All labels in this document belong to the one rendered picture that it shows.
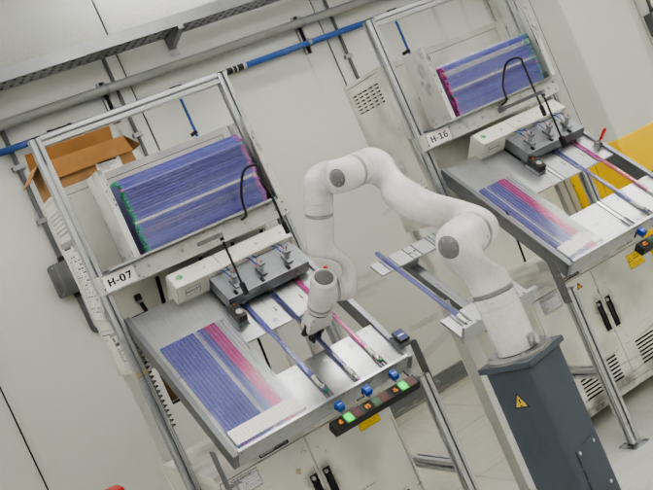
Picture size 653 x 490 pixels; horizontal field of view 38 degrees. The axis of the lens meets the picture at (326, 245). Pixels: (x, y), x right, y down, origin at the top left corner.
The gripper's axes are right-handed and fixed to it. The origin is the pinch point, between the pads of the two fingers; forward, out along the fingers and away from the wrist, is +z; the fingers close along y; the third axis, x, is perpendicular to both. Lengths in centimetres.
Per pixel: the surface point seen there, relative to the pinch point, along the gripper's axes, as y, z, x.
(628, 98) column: -305, 89, -90
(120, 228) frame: 38, -15, -63
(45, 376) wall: 59, 132, -119
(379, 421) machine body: -14.7, 34.2, 24.8
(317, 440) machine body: 10.2, 30.9, 20.4
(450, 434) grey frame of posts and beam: -23, 16, 49
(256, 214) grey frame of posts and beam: -11, -4, -54
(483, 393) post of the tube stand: -47, 21, 41
